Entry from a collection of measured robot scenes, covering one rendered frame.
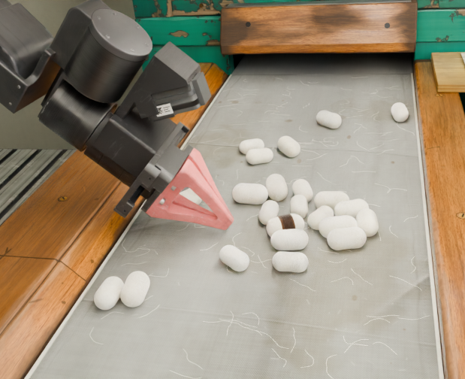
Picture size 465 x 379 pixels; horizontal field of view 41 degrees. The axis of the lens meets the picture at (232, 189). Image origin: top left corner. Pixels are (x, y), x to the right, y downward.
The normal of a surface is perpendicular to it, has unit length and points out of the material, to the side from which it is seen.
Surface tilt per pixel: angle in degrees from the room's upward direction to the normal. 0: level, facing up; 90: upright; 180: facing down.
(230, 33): 66
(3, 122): 90
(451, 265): 0
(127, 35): 41
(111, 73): 110
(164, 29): 90
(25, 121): 90
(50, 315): 45
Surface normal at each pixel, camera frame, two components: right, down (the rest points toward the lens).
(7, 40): 0.62, -0.54
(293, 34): -0.23, 0.10
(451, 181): -0.07, -0.88
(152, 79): -0.22, 0.48
